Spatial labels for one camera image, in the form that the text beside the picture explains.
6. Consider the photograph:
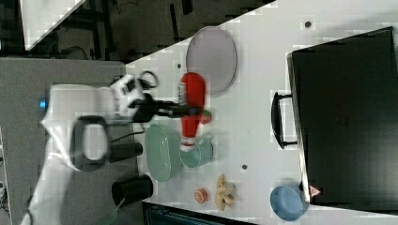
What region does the grey round plate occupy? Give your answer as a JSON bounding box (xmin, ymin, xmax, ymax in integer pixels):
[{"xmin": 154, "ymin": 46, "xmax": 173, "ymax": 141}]
[{"xmin": 186, "ymin": 26, "xmax": 237, "ymax": 96}]

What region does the black toaster oven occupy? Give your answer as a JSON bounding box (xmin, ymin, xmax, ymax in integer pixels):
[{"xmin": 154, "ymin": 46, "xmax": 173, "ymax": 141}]
[{"xmin": 286, "ymin": 27, "xmax": 398, "ymax": 215}]

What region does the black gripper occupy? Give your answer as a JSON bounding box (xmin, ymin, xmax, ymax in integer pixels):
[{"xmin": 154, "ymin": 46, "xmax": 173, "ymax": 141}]
[{"xmin": 132, "ymin": 93, "xmax": 203, "ymax": 123}]

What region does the black cylinder lower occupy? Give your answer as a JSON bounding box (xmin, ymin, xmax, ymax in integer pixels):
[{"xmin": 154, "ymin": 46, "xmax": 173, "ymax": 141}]
[{"xmin": 112, "ymin": 174, "xmax": 154, "ymax": 206}]

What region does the red strawberry with green leaves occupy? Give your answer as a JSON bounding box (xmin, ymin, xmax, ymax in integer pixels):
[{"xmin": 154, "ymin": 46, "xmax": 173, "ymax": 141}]
[{"xmin": 201, "ymin": 110, "xmax": 212, "ymax": 125}]

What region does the yellow banana bunch toy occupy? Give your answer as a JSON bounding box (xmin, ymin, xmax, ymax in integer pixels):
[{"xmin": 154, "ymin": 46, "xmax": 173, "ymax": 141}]
[{"xmin": 215, "ymin": 173, "xmax": 236, "ymax": 211}]

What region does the black cylinder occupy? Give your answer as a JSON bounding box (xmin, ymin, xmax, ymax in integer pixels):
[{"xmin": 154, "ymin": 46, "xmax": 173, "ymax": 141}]
[
  {"xmin": 109, "ymin": 142, "xmax": 143, "ymax": 163},
  {"xmin": 112, "ymin": 174, "xmax": 154, "ymax": 206}
]

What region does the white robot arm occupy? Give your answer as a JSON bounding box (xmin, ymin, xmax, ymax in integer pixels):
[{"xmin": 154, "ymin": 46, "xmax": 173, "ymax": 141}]
[{"xmin": 19, "ymin": 83, "xmax": 202, "ymax": 225}]

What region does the green mug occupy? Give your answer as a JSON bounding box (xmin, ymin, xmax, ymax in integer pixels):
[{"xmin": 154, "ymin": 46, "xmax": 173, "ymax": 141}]
[{"xmin": 179, "ymin": 135, "xmax": 213, "ymax": 168}]

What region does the black cylinder upper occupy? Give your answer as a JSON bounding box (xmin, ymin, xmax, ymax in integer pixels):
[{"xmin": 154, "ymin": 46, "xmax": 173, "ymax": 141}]
[{"xmin": 109, "ymin": 142, "xmax": 143, "ymax": 163}]

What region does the blue bowl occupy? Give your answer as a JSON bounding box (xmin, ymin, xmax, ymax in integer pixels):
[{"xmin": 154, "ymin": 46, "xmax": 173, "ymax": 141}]
[{"xmin": 269, "ymin": 186, "xmax": 309, "ymax": 222}]

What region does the orange slice toy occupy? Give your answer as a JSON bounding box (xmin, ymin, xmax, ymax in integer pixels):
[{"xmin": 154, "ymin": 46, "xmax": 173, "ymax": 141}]
[{"xmin": 194, "ymin": 188, "xmax": 208, "ymax": 203}]

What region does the green metal strainer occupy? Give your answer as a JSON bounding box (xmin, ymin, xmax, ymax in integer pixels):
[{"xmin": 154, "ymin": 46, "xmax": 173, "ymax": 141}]
[{"xmin": 145, "ymin": 124, "xmax": 182, "ymax": 182}]

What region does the red ketchup bottle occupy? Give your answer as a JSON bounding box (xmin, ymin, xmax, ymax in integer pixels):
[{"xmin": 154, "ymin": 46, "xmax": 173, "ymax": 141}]
[{"xmin": 180, "ymin": 72, "xmax": 207, "ymax": 152}]

